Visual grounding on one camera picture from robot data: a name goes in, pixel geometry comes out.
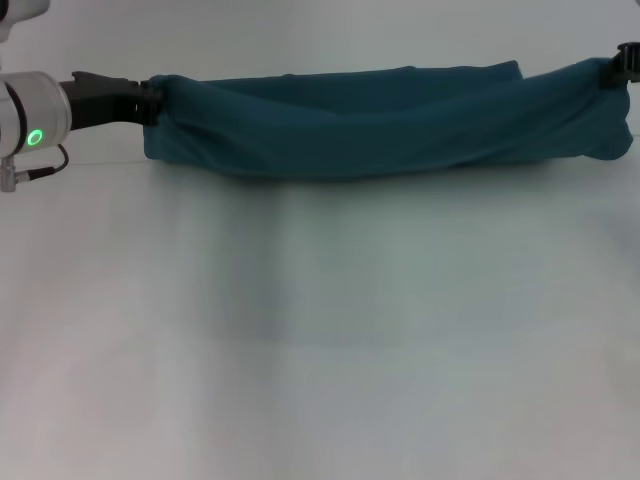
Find teal T-shirt with FREE print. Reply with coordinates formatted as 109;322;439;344
142;57;636;181

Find left arm cable with connector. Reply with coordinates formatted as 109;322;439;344
0;143;70;194

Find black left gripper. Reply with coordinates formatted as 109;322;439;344
57;71;164;133

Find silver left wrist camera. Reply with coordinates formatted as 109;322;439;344
0;0;51;42

